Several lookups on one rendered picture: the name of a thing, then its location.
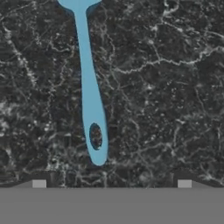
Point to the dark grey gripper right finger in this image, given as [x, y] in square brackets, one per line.
[185, 183]

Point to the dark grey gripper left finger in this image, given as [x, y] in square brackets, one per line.
[39, 183]

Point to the light blue spatula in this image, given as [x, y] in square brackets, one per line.
[88, 87]

